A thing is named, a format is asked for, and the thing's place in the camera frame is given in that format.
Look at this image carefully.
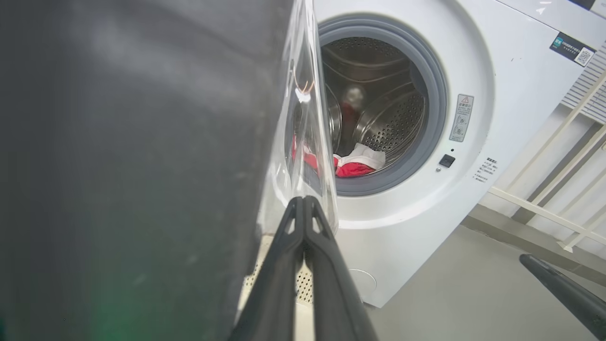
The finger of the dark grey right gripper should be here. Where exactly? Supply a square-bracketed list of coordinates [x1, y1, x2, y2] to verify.
[519, 254, 606, 339]

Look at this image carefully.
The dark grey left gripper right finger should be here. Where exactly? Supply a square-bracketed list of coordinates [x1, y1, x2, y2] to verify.
[303, 196, 379, 341]

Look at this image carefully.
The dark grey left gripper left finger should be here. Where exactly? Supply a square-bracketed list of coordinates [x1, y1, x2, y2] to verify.
[230, 197, 303, 341]

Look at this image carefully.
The red and white garment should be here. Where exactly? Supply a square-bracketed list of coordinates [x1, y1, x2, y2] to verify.
[291, 135, 386, 178]

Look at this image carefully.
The round glass washing machine door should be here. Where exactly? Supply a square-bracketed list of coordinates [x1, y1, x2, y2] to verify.
[0, 0, 339, 341]

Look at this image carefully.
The cream perforated laundry basket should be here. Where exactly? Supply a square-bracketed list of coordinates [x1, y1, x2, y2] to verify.
[239, 234, 317, 341]

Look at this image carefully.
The white front-load washing machine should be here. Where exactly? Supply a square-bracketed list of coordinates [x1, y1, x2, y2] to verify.
[312, 0, 606, 308]

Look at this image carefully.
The round white filter cover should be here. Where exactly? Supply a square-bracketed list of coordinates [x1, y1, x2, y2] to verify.
[348, 269, 378, 294]

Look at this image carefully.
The white metal railing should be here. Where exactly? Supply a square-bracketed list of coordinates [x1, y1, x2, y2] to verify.
[488, 71, 606, 251]

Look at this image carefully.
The white slatted window blind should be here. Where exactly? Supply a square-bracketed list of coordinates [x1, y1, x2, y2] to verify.
[561, 40, 606, 124]

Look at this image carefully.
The dark energy label sticker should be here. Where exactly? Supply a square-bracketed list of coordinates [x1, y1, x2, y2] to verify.
[550, 32, 596, 67]

